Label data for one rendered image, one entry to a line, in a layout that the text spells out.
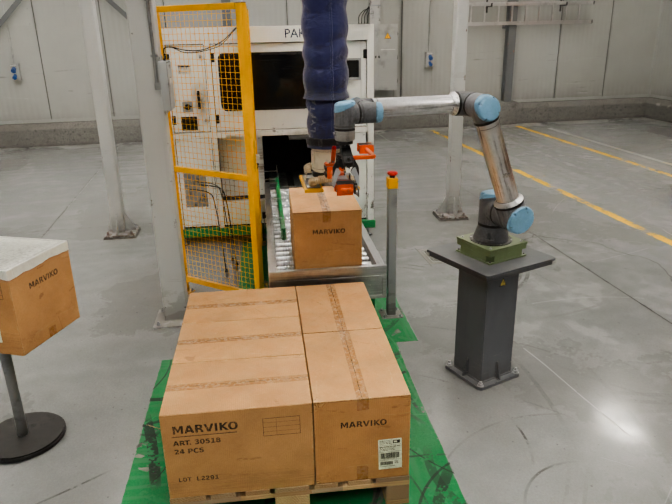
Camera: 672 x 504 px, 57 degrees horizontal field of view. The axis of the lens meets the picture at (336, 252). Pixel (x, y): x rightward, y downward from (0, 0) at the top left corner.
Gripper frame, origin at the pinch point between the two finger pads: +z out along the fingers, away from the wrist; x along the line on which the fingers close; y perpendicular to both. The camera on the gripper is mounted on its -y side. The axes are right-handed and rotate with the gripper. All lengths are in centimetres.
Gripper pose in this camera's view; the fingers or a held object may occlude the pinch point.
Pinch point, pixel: (345, 186)
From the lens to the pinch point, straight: 278.9
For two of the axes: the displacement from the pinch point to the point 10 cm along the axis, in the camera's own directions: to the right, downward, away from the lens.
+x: -9.9, 0.6, -1.1
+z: 0.1, 9.4, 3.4
